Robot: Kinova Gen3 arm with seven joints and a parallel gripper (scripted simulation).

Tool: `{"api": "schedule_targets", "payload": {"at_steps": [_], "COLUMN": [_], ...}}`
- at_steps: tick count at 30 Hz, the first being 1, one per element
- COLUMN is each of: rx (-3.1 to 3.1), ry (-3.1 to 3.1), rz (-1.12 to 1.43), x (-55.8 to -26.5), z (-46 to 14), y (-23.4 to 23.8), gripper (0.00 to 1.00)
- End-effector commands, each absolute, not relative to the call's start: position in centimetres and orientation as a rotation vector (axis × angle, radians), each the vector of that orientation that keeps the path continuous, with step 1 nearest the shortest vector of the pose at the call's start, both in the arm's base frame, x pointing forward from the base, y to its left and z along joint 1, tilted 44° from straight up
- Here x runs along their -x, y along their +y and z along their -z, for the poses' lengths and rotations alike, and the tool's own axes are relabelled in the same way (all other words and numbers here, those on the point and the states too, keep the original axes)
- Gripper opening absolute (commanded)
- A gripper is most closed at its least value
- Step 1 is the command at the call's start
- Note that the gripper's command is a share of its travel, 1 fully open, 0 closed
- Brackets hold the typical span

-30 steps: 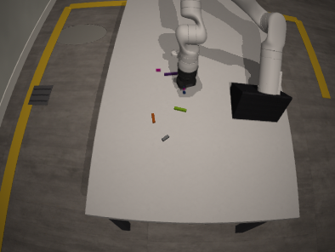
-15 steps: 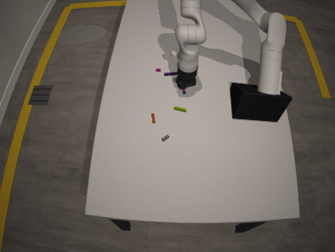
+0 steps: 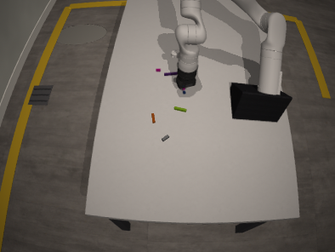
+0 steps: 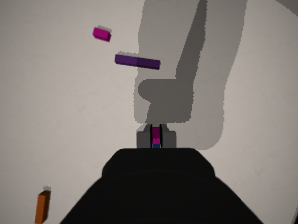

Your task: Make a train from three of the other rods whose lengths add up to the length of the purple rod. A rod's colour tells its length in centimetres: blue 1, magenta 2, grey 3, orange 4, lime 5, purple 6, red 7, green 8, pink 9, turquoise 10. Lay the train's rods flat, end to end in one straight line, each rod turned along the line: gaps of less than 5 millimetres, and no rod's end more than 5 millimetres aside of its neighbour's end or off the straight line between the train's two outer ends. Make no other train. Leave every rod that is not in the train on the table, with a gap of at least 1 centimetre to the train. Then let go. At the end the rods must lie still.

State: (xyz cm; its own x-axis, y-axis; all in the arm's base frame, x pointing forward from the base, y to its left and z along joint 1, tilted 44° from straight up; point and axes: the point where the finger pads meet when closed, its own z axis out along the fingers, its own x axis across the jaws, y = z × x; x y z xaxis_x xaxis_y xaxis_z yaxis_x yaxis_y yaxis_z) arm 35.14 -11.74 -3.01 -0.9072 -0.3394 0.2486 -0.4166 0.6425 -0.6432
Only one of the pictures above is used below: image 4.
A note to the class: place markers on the orange-brown rectangular block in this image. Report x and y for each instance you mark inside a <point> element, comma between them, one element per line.
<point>42,207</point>

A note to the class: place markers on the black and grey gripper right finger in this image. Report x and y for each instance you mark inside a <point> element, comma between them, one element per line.
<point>167,137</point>

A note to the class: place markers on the purple rod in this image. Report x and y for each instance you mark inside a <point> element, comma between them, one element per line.
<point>137,61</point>

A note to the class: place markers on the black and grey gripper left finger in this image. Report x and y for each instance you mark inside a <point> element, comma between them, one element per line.
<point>144,138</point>

